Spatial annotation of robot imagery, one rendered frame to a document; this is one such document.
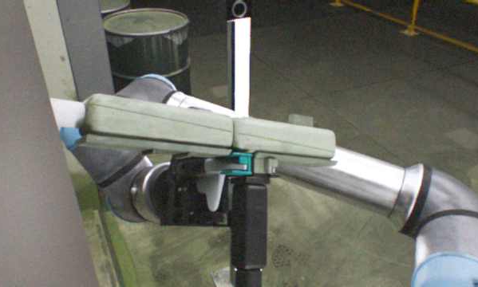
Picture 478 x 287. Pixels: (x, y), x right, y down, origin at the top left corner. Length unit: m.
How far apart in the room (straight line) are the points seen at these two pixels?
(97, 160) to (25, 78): 0.49
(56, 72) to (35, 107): 2.04
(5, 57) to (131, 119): 0.19
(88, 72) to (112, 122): 1.84
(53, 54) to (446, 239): 1.89
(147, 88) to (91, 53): 1.43
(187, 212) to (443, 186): 0.38
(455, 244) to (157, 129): 0.41
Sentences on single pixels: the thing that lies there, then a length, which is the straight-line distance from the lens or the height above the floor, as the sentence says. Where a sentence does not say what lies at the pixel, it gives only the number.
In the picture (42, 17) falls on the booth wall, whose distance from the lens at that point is 2.15.
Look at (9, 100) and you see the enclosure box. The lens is 0.19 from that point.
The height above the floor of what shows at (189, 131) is 1.49.
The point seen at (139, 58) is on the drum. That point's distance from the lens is 2.81.
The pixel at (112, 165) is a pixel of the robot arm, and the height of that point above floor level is 1.33.
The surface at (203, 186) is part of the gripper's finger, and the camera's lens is 0.51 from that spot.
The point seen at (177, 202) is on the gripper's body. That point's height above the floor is 1.35.
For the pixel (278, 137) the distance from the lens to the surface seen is 0.49.
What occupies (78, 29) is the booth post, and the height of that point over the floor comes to 1.10.
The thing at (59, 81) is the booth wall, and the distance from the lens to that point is 2.24.
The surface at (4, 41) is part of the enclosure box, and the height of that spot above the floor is 1.64.
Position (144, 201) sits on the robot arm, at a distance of 0.64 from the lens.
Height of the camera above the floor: 1.71
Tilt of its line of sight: 32 degrees down
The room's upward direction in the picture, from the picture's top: straight up
